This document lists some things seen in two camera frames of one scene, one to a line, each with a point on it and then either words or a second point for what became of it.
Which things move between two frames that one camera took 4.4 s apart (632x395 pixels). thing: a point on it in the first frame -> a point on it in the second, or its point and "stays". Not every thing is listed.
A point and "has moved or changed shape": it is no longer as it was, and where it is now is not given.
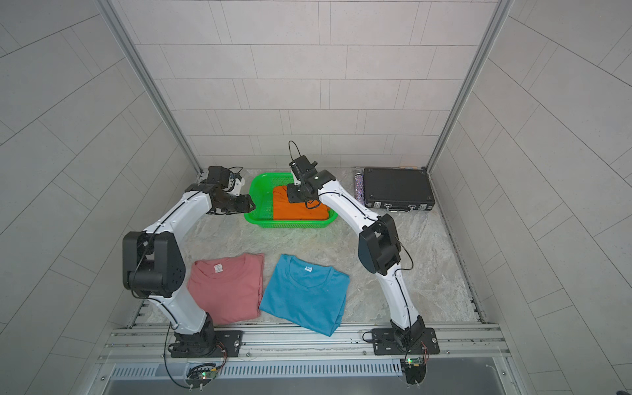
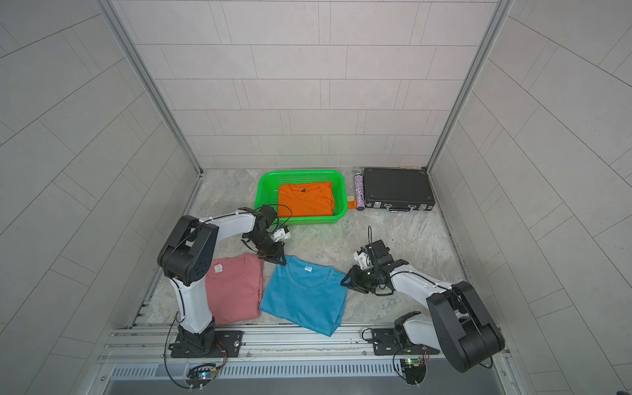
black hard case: [401, 189] stays
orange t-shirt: [304, 211] stays
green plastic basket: [261, 190] has moved or changed shape
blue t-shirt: [307, 294] stays
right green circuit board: [415, 370] stays
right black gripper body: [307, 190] -> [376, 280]
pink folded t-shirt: [229, 288] stays
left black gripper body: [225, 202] -> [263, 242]
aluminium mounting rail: [274, 344] stays
